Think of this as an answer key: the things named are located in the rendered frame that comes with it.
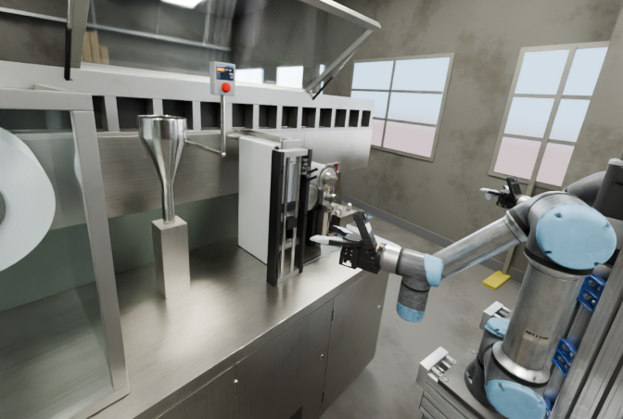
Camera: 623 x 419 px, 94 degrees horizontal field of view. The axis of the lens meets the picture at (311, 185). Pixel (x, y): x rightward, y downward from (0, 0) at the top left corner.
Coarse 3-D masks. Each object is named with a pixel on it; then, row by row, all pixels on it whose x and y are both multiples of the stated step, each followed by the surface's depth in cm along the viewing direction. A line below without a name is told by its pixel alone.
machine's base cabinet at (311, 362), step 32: (352, 288) 136; (384, 288) 164; (320, 320) 121; (352, 320) 144; (256, 352) 96; (288, 352) 110; (320, 352) 128; (352, 352) 155; (224, 384) 89; (256, 384) 100; (288, 384) 116; (320, 384) 136; (160, 416) 74; (192, 416) 82; (224, 416) 92; (256, 416) 105; (288, 416) 122
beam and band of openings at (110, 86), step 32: (0, 64) 79; (32, 64) 84; (96, 96) 102; (128, 96) 103; (160, 96) 110; (192, 96) 119; (256, 96) 141; (288, 96) 156; (320, 96) 173; (96, 128) 104; (128, 128) 111; (192, 128) 123; (256, 128) 146; (288, 128) 162; (320, 128) 180; (352, 128) 205
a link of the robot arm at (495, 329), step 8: (496, 320) 85; (504, 320) 86; (488, 328) 84; (496, 328) 81; (504, 328) 82; (488, 336) 83; (496, 336) 81; (480, 344) 88; (488, 344) 81; (480, 352) 86; (480, 360) 86
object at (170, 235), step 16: (144, 144) 89; (160, 144) 88; (176, 144) 90; (160, 160) 91; (176, 160) 94; (160, 176) 94; (160, 192) 97; (160, 224) 99; (176, 224) 100; (160, 240) 97; (176, 240) 101; (160, 256) 100; (176, 256) 102; (160, 272) 102; (176, 272) 104; (160, 288) 105; (176, 288) 105
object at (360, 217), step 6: (360, 210) 82; (354, 216) 82; (360, 216) 81; (366, 216) 83; (360, 222) 81; (366, 222) 83; (360, 228) 81; (366, 228) 81; (360, 234) 82; (366, 234) 81; (372, 234) 83; (366, 240) 81; (372, 240) 81; (366, 246) 81; (372, 246) 80
